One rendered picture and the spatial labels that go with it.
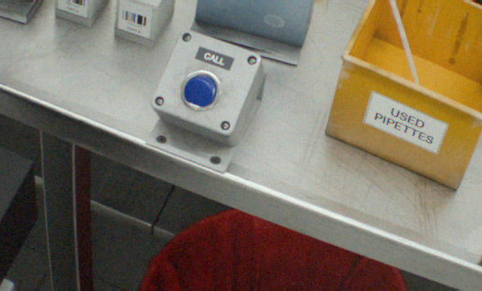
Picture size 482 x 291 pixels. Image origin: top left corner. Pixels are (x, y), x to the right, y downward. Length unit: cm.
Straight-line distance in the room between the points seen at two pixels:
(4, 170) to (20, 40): 22
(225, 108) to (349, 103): 10
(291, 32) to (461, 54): 16
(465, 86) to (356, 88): 16
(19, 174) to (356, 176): 29
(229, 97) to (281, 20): 13
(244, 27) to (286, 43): 4
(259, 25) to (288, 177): 15
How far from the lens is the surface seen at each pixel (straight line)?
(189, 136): 93
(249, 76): 89
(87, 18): 101
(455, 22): 99
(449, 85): 102
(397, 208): 93
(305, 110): 97
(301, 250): 148
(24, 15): 102
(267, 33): 100
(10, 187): 81
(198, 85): 88
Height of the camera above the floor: 161
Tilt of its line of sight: 51 degrees down
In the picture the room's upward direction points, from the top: 10 degrees clockwise
